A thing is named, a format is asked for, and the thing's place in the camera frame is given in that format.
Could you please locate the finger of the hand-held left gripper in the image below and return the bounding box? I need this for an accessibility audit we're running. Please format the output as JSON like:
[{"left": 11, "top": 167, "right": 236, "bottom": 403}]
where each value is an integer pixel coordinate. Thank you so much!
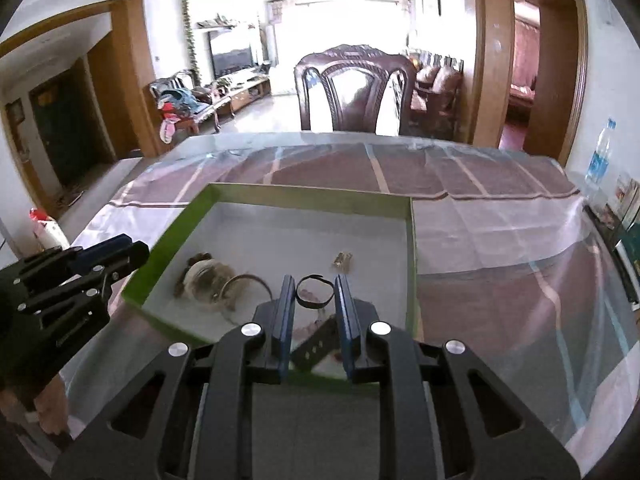
[
  {"left": 10, "top": 234, "right": 151, "bottom": 284},
  {"left": 17, "top": 266, "right": 132, "bottom": 356}
]

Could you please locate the brown sofa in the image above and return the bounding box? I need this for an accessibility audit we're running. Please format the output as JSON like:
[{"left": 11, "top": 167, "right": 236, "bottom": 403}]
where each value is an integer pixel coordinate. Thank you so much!
[{"left": 410, "top": 47, "right": 466, "bottom": 136}]

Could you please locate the dark entrance door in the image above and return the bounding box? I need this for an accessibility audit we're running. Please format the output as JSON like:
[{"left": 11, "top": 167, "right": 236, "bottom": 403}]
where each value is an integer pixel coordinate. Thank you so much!
[{"left": 27, "top": 67, "right": 108, "bottom": 186}]

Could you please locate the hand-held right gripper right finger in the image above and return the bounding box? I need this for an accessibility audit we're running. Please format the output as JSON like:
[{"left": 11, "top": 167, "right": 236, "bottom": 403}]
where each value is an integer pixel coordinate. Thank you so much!
[{"left": 334, "top": 274, "right": 581, "bottom": 480}]

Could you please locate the pink curtain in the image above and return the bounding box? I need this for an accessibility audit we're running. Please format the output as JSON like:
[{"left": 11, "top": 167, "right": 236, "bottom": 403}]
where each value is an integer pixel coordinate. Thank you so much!
[{"left": 512, "top": 20, "right": 541, "bottom": 88}]

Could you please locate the dark carved wooden chair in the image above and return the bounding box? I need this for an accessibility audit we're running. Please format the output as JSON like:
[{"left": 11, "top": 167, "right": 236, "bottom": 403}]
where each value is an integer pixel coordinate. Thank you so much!
[{"left": 294, "top": 45, "right": 418, "bottom": 136}]

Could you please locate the light printed box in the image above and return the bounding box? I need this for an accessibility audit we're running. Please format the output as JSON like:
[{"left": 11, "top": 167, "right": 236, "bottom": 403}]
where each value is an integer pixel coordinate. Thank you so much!
[{"left": 612, "top": 172, "right": 640, "bottom": 221}]

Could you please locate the wooden television cabinet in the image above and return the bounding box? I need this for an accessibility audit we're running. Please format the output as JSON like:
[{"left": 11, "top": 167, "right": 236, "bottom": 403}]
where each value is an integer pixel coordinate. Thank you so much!
[{"left": 215, "top": 72, "right": 273, "bottom": 113}]

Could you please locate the dark green book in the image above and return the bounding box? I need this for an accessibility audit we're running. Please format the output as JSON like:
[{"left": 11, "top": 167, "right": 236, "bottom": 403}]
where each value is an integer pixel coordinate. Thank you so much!
[{"left": 612, "top": 220, "right": 640, "bottom": 306}]

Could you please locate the green cardboard box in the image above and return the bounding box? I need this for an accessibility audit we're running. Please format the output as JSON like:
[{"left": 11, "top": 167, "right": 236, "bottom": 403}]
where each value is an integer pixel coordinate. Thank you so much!
[{"left": 122, "top": 182, "right": 425, "bottom": 386}]

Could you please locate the flat screen television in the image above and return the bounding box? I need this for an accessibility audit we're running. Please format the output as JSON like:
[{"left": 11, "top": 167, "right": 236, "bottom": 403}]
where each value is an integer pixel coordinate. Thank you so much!
[{"left": 209, "top": 30, "right": 263, "bottom": 78}]

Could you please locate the black wrist watch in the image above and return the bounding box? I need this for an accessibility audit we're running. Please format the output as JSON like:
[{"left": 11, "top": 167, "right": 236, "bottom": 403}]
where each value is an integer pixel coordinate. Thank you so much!
[{"left": 291, "top": 274, "right": 343, "bottom": 375}]

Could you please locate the pile of clothes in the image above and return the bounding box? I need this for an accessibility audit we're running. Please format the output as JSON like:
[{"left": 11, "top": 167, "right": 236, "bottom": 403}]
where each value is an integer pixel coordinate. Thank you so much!
[{"left": 157, "top": 87, "right": 198, "bottom": 143}]

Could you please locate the wooden armchair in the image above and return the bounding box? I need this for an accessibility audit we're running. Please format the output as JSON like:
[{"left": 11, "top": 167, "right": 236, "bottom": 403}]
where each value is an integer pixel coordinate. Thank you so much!
[{"left": 150, "top": 71, "right": 236, "bottom": 136}]

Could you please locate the brown wooden bead bracelet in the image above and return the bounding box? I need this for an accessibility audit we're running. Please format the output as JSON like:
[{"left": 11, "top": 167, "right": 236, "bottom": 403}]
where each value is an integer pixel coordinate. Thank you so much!
[{"left": 172, "top": 251, "right": 216, "bottom": 298}]

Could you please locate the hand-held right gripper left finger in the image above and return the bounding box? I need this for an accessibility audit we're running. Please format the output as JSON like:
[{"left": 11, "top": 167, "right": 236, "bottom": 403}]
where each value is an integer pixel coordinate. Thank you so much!
[{"left": 50, "top": 274, "right": 296, "bottom": 480}]

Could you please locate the wall shelf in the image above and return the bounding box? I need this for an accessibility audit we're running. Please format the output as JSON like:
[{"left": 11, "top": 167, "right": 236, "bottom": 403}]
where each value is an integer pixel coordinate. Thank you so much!
[{"left": 197, "top": 17, "right": 258, "bottom": 31}]

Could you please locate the silver bangle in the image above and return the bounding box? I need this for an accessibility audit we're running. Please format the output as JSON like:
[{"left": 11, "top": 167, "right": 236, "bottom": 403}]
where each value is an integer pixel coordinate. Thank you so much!
[{"left": 220, "top": 274, "right": 273, "bottom": 322}]

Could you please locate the person's left hand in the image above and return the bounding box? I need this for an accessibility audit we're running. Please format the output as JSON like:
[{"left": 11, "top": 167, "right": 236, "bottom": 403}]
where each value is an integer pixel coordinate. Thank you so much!
[{"left": 30, "top": 375, "right": 68, "bottom": 435}]

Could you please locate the pink bead bracelet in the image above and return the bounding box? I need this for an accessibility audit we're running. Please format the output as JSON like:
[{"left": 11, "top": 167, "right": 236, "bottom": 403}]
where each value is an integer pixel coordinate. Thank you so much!
[{"left": 295, "top": 310, "right": 346, "bottom": 363}]

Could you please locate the green ivy garland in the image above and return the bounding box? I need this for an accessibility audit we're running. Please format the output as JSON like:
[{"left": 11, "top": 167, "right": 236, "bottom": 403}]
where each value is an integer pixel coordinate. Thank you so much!
[{"left": 180, "top": 0, "right": 201, "bottom": 86}]

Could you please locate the clear water bottle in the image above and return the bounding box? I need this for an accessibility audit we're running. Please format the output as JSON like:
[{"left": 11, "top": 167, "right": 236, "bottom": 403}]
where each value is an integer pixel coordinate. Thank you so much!
[{"left": 585, "top": 119, "right": 617, "bottom": 196}]

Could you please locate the white and red bag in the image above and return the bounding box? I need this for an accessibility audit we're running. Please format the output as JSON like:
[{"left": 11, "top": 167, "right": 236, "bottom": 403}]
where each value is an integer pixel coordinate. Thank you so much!
[{"left": 29, "top": 207, "right": 68, "bottom": 251}]

